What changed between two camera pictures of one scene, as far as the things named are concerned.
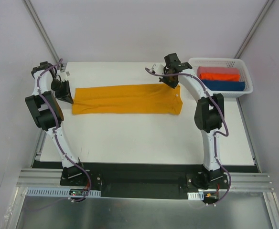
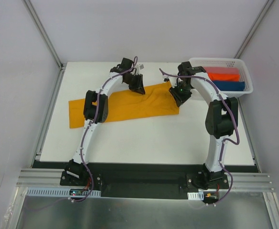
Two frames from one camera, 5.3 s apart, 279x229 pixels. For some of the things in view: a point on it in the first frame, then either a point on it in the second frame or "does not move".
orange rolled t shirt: (228, 77) does not move
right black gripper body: (170, 80) to (181, 92)
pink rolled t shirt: (201, 69) does not move
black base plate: (142, 180) does not move
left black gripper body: (64, 93) to (134, 81)
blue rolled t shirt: (224, 86) does not move
